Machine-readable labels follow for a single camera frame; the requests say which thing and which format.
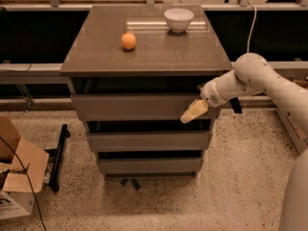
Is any black bracket under rail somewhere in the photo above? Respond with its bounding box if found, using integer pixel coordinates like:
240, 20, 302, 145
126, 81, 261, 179
229, 97, 243, 114

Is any grey drawer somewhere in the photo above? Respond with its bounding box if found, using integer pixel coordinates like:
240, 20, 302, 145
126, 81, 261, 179
70, 91, 225, 121
97, 158, 203, 174
87, 131, 212, 152

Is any white power cable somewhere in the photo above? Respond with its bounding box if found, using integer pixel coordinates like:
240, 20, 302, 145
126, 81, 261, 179
245, 2, 259, 54

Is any grey middle drawer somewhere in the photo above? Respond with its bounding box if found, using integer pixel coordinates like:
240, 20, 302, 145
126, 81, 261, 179
87, 131, 212, 152

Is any white ceramic bowl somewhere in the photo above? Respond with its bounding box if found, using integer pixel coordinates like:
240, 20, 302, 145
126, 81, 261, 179
164, 8, 194, 33

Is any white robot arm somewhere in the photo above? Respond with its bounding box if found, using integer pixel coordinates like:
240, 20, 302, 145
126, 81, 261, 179
181, 53, 308, 231

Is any grey drawer cabinet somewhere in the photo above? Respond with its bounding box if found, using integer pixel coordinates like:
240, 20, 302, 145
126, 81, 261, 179
61, 5, 231, 181

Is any orange fruit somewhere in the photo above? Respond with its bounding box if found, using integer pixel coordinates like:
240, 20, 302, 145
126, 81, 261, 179
121, 33, 137, 50

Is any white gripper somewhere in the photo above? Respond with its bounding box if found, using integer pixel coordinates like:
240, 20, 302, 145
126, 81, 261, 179
180, 79, 227, 124

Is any open cardboard box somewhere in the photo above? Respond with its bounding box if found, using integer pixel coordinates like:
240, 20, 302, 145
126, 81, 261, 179
0, 115, 49, 219

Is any grey bottom drawer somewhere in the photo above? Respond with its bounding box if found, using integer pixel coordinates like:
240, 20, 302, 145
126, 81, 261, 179
97, 158, 203, 174

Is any black metal stand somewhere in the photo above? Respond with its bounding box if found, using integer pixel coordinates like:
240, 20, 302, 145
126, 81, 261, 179
46, 124, 70, 193

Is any black cable on floor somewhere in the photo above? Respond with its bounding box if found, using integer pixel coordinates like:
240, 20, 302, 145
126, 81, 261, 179
0, 135, 48, 231

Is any grey top drawer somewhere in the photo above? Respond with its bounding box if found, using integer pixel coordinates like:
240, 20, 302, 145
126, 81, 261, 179
70, 91, 225, 121

